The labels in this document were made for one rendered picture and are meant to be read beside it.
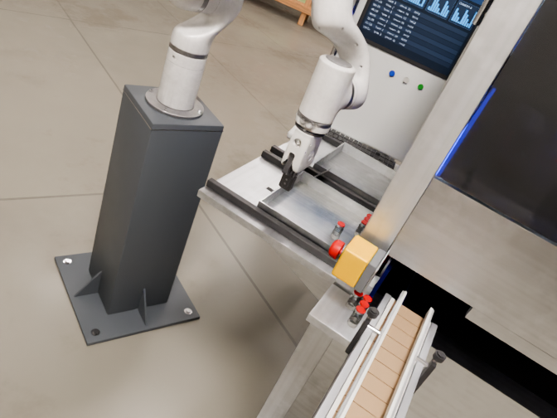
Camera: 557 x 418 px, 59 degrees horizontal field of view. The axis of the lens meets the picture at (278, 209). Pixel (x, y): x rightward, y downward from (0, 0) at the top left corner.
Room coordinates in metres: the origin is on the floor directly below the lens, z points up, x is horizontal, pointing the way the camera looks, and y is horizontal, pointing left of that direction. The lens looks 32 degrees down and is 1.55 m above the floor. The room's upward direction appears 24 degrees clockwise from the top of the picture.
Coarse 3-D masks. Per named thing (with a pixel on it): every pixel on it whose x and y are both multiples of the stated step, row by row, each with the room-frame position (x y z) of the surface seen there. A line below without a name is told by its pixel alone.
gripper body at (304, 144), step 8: (296, 128) 1.05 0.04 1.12; (296, 136) 1.03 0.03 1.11; (304, 136) 1.03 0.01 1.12; (312, 136) 1.04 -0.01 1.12; (320, 136) 1.05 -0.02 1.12; (288, 144) 1.04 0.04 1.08; (296, 144) 1.04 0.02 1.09; (304, 144) 1.03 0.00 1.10; (312, 144) 1.05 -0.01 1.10; (288, 152) 1.03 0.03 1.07; (296, 152) 1.03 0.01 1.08; (304, 152) 1.02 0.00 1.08; (312, 152) 1.07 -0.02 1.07; (296, 160) 1.02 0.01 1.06; (304, 160) 1.04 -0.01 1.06; (312, 160) 1.10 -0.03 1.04; (296, 168) 1.02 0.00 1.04; (304, 168) 1.06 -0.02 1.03
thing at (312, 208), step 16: (304, 176) 1.27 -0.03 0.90; (272, 192) 1.09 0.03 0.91; (288, 192) 1.18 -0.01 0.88; (304, 192) 1.22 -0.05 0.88; (320, 192) 1.25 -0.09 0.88; (336, 192) 1.24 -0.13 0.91; (272, 208) 1.02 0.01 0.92; (288, 208) 1.10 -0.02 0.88; (304, 208) 1.14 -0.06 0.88; (320, 208) 1.17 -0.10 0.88; (336, 208) 1.21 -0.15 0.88; (352, 208) 1.22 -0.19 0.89; (288, 224) 1.00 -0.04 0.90; (304, 224) 1.06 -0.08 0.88; (320, 224) 1.10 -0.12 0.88; (336, 224) 1.13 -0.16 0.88; (352, 224) 1.16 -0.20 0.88; (320, 240) 0.98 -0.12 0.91; (336, 240) 1.06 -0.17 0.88
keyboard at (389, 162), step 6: (330, 132) 1.85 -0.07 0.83; (336, 132) 1.88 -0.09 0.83; (336, 138) 1.82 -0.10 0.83; (342, 138) 1.85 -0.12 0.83; (348, 138) 1.88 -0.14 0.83; (354, 144) 1.84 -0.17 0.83; (360, 144) 1.86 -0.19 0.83; (360, 150) 1.81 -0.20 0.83; (366, 150) 1.83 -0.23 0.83; (372, 150) 1.85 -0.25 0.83; (372, 156) 1.80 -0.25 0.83; (378, 156) 1.85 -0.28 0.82; (384, 156) 1.85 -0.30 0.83; (384, 162) 1.79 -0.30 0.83; (390, 162) 1.82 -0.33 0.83
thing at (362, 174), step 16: (320, 160) 1.39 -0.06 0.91; (336, 160) 1.51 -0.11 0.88; (352, 160) 1.56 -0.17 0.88; (368, 160) 1.57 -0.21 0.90; (336, 176) 1.33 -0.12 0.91; (352, 176) 1.45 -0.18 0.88; (368, 176) 1.49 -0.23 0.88; (384, 176) 1.55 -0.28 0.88; (368, 192) 1.38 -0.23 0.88; (384, 192) 1.43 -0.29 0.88
